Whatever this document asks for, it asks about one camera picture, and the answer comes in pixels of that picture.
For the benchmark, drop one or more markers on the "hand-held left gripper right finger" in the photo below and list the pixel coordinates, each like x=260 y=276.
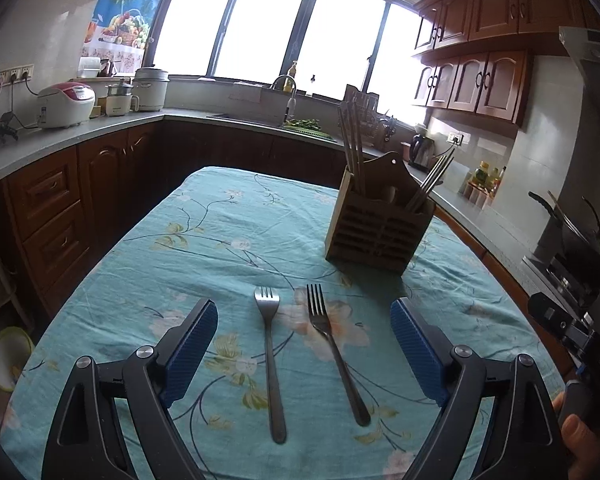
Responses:
x=420 y=355

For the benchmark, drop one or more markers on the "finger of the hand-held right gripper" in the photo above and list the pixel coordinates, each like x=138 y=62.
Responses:
x=550 y=315

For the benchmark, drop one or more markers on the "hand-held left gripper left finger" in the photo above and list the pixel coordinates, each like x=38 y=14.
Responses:
x=190 y=355

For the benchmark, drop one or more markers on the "short-tined steel fork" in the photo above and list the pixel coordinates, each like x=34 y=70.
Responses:
x=270 y=360

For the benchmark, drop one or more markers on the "long-tined steel fork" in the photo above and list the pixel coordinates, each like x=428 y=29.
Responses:
x=337 y=355

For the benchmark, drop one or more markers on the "wooden utensil holder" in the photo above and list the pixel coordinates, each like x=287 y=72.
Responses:
x=375 y=235

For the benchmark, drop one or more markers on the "person's right hand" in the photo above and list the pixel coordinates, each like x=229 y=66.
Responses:
x=580 y=440

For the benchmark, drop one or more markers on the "gas stove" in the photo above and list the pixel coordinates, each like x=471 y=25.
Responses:
x=560 y=280

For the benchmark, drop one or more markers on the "black wok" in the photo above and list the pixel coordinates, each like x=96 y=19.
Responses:
x=575 y=245

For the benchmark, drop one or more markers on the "floral teal tablecloth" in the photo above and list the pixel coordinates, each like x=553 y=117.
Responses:
x=220 y=260

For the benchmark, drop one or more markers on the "row of seasoning bottles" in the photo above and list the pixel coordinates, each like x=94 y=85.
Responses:
x=485 y=182

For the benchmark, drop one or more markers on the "bundle of steel chopsticks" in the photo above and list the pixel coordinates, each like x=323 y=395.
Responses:
x=430 y=182

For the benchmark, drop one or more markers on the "yellow-green plastic basin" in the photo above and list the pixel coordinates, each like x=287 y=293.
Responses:
x=10 y=360

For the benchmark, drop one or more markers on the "wooden lower cabinets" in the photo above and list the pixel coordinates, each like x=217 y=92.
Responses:
x=100 y=195

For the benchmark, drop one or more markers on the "wooden cabinets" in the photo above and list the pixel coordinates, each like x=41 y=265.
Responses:
x=100 y=195
x=485 y=50

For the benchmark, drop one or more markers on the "bundle of brown chopsticks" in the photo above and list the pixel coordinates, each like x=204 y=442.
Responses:
x=352 y=150

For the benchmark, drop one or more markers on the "small white bowl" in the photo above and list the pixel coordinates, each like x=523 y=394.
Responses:
x=420 y=128

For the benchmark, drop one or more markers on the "steel kitchen sink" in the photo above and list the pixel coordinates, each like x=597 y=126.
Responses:
x=245 y=120

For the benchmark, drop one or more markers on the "steel range hood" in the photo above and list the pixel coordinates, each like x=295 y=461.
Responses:
x=595 y=75

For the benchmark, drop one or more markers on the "grey kitchen countertop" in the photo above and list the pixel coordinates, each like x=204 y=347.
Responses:
x=80 y=135

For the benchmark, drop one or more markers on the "basket of green vegetables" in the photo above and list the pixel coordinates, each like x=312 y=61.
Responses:
x=307 y=125

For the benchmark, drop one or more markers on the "small white electric pot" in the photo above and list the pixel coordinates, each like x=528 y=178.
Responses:
x=120 y=100

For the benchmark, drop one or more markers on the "tall white cooker pot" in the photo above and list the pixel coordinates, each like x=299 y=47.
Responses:
x=151 y=90

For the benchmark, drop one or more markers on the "white cloth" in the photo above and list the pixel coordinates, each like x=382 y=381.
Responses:
x=247 y=92

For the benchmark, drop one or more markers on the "chrome kitchen faucet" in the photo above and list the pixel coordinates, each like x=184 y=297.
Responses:
x=290 y=102

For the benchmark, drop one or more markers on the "wooden upper cabinets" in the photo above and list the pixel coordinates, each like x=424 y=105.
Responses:
x=485 y=50

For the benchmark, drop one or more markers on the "white and red rice cooker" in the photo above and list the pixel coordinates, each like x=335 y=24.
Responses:
x=65 y=105

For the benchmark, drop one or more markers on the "yellow soap bottle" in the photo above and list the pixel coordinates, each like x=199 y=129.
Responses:
x=293 y=77

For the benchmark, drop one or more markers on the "white plastic container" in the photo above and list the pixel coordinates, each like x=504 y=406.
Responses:
x=89 y=67

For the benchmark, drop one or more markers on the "kitchen window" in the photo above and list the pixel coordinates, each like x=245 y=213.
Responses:
x=265 y=30

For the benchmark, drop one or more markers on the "white wall socket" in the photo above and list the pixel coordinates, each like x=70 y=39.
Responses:
x=455 y=137

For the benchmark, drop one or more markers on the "fruit wall poster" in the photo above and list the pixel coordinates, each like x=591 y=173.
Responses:
x=127 y=10

